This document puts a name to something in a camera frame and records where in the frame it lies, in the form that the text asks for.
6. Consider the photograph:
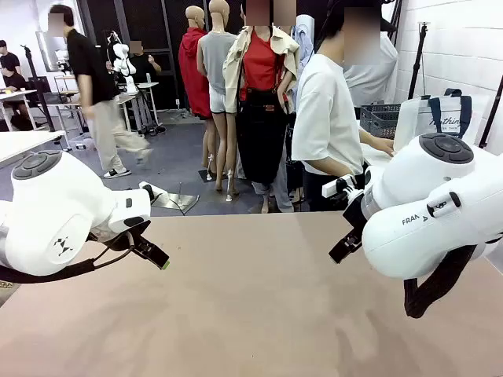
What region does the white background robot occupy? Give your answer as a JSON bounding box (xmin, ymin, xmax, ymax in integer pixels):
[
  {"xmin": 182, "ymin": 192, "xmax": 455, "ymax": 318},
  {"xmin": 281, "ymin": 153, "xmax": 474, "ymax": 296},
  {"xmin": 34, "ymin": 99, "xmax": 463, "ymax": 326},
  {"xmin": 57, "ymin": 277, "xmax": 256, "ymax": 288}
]
[{"xmin": 112, "ymin": 42, "xmax": 138, "ymax": 94}]

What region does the white background desk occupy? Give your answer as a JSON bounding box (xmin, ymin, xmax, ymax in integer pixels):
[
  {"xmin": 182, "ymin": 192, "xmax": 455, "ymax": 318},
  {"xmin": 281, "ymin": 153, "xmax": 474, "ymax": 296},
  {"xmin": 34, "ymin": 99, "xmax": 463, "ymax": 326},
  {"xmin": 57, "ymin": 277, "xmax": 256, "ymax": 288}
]
[{"xmin": 116, "ymin": 81, "xmax": 161, "ymax": 133}]

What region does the mannequin in red hoodie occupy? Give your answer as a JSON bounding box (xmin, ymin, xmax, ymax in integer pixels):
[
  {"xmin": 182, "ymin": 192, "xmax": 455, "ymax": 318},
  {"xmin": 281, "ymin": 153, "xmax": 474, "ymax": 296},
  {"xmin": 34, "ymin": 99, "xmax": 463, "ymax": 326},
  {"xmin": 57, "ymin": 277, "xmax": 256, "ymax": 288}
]
[{"xmin": 178, "ymin": 5, "xmax": 214, "ymax": 121}]

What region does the translucent white navy-handled shopping bag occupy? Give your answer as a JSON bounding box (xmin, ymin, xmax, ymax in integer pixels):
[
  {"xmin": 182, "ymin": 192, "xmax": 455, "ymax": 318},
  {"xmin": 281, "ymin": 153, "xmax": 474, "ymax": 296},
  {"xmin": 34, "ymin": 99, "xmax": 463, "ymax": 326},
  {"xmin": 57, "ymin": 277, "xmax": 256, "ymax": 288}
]
[{"xmin": 392, "ymin": 88, "xmax": 485, "ymax": 152}]

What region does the seated person in black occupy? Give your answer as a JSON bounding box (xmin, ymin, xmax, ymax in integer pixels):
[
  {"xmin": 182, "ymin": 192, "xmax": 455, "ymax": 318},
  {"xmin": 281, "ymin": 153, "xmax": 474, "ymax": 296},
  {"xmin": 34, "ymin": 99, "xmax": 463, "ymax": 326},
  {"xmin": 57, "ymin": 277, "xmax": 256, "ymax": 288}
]
[{"xmin": 0, "ymin": 38, "xmax": 31, "ymax": 131}]

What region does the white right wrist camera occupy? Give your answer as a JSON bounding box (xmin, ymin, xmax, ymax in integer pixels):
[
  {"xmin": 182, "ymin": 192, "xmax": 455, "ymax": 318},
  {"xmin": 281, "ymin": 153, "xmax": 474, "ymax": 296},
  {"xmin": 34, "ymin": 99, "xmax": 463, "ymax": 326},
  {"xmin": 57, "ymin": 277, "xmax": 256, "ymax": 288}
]
[{"xmin": 321, "ymin": 176, "xmax": 357, "ymax": 199}]

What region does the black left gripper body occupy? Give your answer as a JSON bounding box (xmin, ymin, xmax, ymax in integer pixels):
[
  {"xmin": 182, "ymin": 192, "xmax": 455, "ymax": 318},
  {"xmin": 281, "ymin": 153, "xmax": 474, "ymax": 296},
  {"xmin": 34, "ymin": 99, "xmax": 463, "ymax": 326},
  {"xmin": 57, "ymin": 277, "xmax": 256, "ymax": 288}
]
[{"xmin": 126, "ymin": 220, "xmax": 156, "ymax": 254}]

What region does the black right arm cable sleeve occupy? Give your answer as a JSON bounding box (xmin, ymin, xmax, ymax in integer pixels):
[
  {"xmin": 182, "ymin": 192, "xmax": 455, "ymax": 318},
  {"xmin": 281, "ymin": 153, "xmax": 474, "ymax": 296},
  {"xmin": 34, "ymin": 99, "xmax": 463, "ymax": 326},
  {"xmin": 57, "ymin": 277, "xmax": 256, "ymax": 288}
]
[{"xmin": 403, "ymin": 235, "xmax": 503, "ymax": 320}]

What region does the seated person behind white robot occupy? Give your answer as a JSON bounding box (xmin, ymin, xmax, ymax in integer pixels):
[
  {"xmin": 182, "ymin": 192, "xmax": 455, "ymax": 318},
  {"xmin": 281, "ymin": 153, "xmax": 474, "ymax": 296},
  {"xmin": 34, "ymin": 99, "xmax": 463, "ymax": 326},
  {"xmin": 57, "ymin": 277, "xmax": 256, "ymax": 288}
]
[{"xmin": 128, "ymin": 40, "xmax": 163, "ymax": 86}]

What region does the white side table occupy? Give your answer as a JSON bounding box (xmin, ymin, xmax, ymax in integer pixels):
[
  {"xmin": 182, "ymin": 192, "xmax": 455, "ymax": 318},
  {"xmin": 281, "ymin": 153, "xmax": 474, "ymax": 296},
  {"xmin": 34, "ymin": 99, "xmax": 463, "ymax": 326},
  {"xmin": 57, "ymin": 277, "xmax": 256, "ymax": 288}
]
[{"xmin": 0, "ymin": 130, "xmax": 66, "ymax": 165}]

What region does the black tripod leg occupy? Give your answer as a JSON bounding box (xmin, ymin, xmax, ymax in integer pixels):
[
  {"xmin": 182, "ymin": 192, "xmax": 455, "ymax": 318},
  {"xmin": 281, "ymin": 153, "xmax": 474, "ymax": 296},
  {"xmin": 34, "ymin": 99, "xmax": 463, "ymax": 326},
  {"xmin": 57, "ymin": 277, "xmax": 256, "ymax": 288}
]
[{"xmin": 478, "ymin": 74, "xmax": 503, "ymax": 149}]

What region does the person's right forearm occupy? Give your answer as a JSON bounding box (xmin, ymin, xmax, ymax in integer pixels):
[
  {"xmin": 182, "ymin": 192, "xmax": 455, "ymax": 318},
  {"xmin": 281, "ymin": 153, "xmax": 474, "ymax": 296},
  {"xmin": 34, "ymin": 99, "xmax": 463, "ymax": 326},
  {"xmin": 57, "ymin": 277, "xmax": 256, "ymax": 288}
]
[{"xmin": 358, "ymin": 128, "xmax": 384, "ymax": 152}]

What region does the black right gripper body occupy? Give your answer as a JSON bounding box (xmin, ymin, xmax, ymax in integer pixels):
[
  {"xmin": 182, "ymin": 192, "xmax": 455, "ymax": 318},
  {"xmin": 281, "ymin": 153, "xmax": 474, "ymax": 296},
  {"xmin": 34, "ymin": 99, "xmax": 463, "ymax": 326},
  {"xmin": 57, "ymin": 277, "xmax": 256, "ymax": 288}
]
[{"xmin": 342, "ymin": 191, "xmax": 369, "ymax": 237}]

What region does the mannequin in grey top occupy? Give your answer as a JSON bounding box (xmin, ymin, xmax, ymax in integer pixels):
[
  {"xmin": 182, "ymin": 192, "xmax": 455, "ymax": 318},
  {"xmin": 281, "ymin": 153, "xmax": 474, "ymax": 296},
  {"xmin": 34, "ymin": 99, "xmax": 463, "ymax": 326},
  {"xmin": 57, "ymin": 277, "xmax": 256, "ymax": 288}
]
[{"xmin": 196, "ymin": 0, "xmax": 241, "ymax": 202}]

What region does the person in white shirt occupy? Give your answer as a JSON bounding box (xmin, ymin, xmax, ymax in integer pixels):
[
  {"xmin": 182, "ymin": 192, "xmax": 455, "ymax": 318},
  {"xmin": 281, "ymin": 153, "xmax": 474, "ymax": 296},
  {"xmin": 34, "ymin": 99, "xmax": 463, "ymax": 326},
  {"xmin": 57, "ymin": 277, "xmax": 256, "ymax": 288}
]
[{"xmin": 290, "ymin": 0, "xmax": 398, "ymax": 213}]

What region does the person in black shirt beige trousers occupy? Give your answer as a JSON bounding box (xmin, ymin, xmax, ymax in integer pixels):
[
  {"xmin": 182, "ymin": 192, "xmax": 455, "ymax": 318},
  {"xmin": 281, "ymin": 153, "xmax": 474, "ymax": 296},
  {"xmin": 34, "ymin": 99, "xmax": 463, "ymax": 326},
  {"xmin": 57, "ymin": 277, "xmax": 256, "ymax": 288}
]
[{"xmin": 47, "ymin": 3, "xmax": 153, "ymax": 180}]

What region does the black left arm cable sleeve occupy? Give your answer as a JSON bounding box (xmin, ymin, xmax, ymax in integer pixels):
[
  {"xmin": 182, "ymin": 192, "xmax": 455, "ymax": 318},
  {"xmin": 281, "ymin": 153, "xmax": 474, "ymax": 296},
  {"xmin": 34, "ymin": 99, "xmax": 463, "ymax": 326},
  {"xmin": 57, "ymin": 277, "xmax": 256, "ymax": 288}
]
[{"xmin": 0, "ymin": 231, "xmax": 137, "ymax": 284}]

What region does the mannequin in white shirt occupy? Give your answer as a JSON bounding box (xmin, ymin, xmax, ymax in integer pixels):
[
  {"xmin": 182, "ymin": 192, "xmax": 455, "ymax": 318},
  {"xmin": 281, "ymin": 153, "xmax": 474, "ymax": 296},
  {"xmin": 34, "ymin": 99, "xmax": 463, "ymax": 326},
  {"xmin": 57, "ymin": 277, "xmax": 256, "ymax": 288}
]
[{"xmin": 343, "ymin": 31, "xmax": 399, "ymax": 108}]

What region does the black light stand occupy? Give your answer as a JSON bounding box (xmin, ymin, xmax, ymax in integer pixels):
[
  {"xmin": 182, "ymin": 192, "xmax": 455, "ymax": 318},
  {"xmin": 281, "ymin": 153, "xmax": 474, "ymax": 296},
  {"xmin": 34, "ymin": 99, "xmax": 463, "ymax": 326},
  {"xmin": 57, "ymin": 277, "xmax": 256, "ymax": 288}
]
[{"xmin": 20, "ymin": 44, "xmax": 57, "ymax": 133}]

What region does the black arm cable sleeve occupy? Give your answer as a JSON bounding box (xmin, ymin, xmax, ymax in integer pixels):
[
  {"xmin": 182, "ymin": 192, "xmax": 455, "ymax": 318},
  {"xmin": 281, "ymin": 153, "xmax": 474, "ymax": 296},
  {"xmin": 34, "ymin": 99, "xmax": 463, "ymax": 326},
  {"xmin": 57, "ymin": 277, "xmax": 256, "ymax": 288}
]
[
  {"xmin": 0, "ymin": 231, "xmax": 137, "ymax": 284},
  {"xmin": 403, "ymin": 235, "xmax": 503, "ymax": 320}
]

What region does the metal mannequin base plate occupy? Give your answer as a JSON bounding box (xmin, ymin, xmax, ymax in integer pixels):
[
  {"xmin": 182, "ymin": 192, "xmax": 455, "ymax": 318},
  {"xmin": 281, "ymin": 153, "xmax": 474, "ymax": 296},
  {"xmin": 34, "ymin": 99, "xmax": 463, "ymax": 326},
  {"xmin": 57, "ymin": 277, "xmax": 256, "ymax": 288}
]
[{"xmin": 151, "ymin": 181, "xmax": 200, "ymax": 216}]

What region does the person's right hand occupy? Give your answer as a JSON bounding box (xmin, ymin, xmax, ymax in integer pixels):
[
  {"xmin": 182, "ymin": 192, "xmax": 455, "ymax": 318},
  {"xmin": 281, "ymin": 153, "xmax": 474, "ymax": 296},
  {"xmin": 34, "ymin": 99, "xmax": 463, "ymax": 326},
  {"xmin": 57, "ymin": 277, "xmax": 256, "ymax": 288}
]
[{"xmin": 377, "ymin": 138, "xmax": 396, "ymax": 158}]

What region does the mannequin in beige jacket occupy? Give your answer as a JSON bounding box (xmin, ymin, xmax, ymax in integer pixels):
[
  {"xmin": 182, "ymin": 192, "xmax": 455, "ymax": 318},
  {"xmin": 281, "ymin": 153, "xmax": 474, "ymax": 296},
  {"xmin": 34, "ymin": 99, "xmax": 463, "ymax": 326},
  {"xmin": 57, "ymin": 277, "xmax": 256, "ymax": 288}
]
[{"xmin": 222, "ymin": 0, "xmax": 302, "ymax": 215}]

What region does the mannequin in light blue shirt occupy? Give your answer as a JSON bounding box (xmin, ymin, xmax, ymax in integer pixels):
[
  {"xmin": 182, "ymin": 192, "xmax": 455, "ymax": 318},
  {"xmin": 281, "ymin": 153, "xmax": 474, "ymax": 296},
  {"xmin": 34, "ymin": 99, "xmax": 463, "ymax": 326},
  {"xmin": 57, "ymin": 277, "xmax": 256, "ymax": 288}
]
[{"xmin": 293, "ymin": 14, "xmax": 316, "ymax": 82}]

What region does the black tripod with white top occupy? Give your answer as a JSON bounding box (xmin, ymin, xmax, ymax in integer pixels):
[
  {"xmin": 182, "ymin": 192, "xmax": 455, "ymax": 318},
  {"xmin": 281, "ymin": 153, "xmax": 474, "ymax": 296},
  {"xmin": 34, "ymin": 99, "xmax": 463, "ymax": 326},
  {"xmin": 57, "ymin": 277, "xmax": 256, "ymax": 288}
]
[{"xmin": 407, "ymin": 21, "xmax": 431, "ymax": 100}]

